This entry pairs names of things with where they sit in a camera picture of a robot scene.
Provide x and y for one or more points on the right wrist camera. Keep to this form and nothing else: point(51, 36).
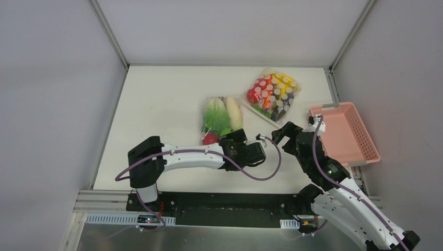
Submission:
point(317, 126)

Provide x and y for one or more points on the aluminium frame front rail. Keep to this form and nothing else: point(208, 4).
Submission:
point(101, 201)

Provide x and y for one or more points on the pink plastic basket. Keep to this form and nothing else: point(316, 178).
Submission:
point(346, 138)

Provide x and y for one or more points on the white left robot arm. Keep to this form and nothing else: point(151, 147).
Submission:
point(151, 158)

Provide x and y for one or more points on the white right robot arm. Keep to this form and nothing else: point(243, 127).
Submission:
point(335, 196)

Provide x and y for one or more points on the aluminium frame corner post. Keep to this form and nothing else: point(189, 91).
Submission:
point(103, 21)

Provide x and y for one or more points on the white fake radish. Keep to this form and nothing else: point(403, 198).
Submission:
point(234, 112)

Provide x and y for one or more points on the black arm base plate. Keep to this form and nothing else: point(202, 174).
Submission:
point(227, 209)

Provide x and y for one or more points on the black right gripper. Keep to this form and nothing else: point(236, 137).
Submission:
point(289, 135)

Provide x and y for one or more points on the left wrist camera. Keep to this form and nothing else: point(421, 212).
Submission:
point(262, 139)

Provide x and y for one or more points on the clear zip top bag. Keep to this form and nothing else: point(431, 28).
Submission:
point(225, 131)

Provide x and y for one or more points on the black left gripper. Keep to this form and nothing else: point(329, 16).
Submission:
point(236, 137)

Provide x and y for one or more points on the red fake pomegranate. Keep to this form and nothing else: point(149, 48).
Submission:
point(209, 139)

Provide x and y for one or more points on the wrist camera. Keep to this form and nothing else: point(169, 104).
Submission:
point(262, 139)
point(317, 126)

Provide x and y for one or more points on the green fake cabbage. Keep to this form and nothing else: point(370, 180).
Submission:
point(215, 116)

